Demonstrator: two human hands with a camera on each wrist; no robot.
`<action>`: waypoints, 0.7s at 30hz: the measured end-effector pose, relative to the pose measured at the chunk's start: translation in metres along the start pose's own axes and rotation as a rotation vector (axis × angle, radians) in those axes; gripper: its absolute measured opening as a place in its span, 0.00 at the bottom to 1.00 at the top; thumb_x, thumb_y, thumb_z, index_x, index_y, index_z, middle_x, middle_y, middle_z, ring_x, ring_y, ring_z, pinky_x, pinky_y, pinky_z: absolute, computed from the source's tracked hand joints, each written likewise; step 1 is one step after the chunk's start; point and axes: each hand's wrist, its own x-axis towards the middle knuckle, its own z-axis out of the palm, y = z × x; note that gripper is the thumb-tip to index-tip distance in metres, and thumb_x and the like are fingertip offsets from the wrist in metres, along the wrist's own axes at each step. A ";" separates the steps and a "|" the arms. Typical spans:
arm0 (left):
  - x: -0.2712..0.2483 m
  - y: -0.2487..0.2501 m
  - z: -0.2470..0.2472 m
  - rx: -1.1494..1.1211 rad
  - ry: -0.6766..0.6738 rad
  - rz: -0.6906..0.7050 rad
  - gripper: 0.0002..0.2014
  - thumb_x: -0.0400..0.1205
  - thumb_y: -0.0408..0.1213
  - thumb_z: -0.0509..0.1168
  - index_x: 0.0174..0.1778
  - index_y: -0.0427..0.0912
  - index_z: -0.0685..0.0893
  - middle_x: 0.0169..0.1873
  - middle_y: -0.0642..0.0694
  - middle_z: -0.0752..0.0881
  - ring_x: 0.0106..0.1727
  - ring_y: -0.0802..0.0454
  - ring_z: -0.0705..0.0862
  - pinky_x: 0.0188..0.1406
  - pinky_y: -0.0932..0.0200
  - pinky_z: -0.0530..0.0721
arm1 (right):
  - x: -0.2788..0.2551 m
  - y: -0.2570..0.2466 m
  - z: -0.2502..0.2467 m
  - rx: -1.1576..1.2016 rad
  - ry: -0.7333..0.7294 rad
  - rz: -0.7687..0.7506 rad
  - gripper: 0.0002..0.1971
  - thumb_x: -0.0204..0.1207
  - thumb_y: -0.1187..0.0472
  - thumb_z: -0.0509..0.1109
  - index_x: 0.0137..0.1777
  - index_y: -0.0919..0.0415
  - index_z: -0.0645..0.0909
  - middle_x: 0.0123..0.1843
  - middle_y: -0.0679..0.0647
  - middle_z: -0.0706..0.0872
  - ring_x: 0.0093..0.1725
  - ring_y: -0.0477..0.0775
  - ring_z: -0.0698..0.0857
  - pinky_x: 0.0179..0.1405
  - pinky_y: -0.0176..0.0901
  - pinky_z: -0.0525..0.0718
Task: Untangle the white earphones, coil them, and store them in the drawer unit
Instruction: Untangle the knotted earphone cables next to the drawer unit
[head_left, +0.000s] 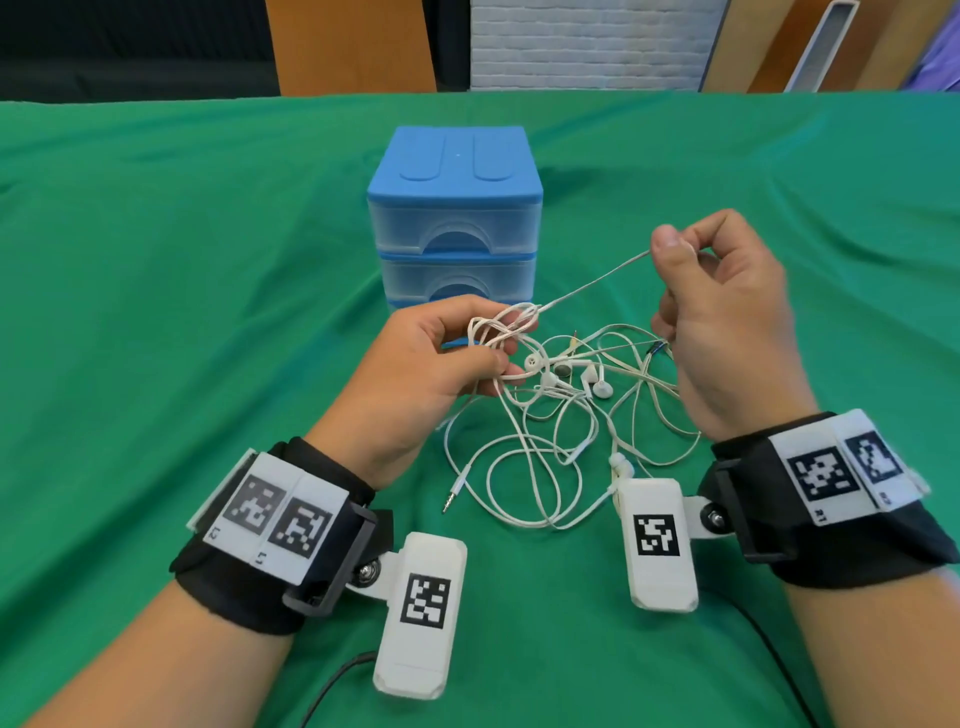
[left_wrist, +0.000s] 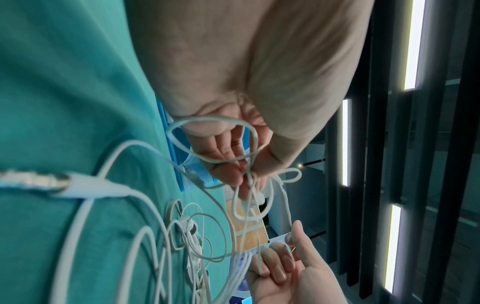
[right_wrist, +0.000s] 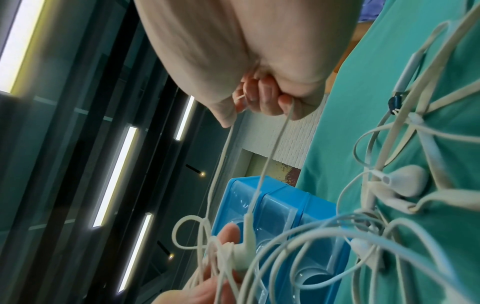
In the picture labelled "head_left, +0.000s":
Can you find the person's left hand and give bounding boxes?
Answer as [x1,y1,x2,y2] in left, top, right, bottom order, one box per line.
[303,293,541,490]

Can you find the person's right hand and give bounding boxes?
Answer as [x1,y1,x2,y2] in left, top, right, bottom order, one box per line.
[649,208,819,444]

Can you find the white earphone cables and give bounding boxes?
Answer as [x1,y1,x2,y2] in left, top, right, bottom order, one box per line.
[438,247,703,530]

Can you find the cream beige earphones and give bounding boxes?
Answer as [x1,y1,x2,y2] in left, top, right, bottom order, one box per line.
[554,326,703,470]

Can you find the blue plastic mini drawer unit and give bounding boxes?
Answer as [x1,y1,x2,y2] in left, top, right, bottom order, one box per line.
[366,125,545,350]

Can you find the person's left forearm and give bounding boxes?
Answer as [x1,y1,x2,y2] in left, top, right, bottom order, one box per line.
[26,581,294,728]

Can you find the person's right forearm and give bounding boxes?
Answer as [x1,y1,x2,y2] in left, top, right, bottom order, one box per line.
[783,566,960,728]

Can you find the white right marker tag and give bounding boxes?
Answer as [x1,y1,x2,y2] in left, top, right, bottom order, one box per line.
[770,408,931,526]

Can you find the white marker tag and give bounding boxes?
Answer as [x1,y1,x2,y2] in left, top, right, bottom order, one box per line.
[770,408,931,526]
[187,448,352,588]

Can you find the white left marker tag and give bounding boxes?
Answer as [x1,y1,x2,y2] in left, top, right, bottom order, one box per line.
[187,448,352,588]

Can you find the green tablecloth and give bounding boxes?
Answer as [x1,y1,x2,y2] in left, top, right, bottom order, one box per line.
[0,89,960,728]

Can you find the tan wooden board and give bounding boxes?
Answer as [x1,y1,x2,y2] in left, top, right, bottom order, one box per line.
[821,0,946,93]
[699,0,796,94]

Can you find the wide orange wooden panel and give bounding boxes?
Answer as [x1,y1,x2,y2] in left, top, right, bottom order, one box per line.
[264,0,438,97]

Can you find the purple cloth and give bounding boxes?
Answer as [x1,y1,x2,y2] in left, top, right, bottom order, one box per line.
[903,22,960,93]

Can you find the black sofa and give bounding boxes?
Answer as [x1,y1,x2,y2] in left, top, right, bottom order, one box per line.
[0,0,281,103]

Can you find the black right wrist strap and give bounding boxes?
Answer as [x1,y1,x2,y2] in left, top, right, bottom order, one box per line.
[697,410,960,590]

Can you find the black wrist strap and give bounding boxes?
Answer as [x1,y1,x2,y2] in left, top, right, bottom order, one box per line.
[169,437,395,637]
[697,410,960,590]

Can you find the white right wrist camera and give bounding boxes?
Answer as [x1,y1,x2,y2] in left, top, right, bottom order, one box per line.
[613,478,733,614]

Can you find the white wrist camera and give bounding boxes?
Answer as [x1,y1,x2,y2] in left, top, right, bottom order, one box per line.
[613,478,733,614]
[346,532,469,701]

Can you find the black left wrist strap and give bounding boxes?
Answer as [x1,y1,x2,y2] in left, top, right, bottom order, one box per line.
[169,437,395,637]

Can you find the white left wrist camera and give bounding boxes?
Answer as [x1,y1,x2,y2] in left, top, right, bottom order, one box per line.
[346,532,469,701]

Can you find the black left camera cable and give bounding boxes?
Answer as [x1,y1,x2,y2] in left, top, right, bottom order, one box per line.
[299,650,379,728]

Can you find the black camera cable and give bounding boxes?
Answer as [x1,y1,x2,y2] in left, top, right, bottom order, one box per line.
[299,650,379,728]
[697,592,819,728]

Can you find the white metal frame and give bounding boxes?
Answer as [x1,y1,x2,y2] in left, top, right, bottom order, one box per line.
[783,0,862,94]

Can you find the black right camera cable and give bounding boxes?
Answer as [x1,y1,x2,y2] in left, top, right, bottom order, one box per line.
[697,592,819,728]

